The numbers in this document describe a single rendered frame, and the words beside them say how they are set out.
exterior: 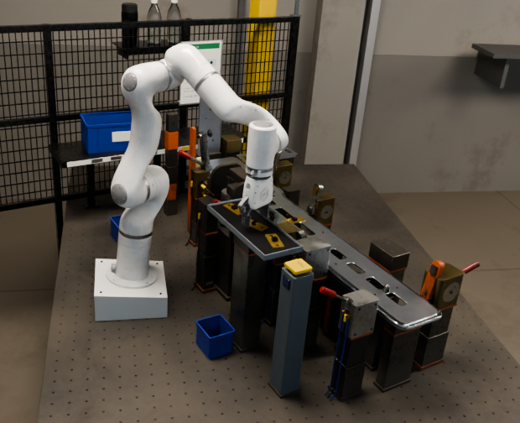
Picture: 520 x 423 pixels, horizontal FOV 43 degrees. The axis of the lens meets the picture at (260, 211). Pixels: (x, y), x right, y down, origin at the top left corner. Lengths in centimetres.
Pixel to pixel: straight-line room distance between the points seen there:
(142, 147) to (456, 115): 352
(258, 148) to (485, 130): 374
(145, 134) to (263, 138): 46
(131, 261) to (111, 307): 18
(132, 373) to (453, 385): 105
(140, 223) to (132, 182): 18
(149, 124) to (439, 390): 129
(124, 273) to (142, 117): 60
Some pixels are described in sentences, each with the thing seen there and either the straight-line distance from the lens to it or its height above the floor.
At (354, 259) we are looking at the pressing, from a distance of 231.
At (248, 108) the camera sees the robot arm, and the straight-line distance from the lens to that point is 204.
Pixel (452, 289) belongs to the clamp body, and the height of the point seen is 101.
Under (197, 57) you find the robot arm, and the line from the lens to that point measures 206.
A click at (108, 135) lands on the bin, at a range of 296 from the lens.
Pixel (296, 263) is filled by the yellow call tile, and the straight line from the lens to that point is 192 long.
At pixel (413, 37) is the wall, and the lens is 504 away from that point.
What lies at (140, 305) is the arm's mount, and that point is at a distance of 242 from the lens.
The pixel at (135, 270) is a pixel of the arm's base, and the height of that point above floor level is 85.
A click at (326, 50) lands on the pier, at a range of 468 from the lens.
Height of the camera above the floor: 214
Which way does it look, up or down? 26 degrees down
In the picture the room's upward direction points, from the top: 5 degrees clockwise
